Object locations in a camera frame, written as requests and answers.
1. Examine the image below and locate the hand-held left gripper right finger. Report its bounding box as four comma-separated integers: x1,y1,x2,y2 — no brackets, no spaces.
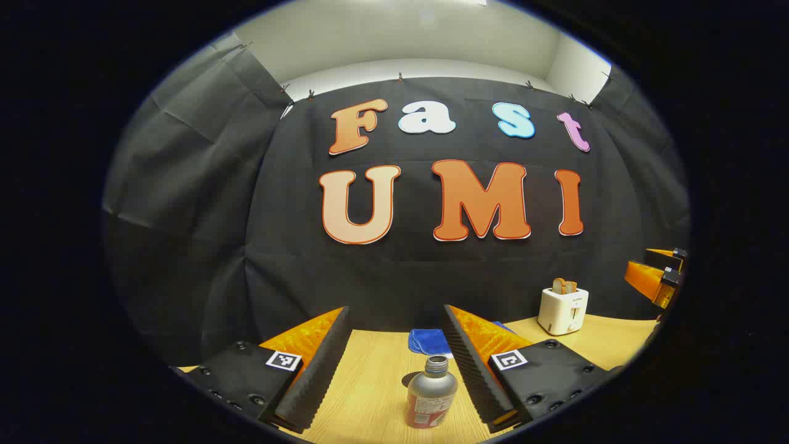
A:
443,303,622,434

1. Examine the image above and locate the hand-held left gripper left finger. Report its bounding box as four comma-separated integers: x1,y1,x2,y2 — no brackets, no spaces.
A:
173,305,352,434

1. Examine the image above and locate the silver water bottle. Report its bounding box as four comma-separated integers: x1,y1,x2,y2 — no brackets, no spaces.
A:
405,355,459,429

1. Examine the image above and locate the blue towel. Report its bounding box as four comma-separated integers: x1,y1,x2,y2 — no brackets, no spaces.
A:
408,321,513,357

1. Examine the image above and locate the white toaster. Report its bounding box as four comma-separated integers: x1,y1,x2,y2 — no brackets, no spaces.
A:
538,287,589,336

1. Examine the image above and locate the black backdrop cloth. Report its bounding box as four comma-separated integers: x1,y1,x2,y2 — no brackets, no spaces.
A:
102,46,691,371

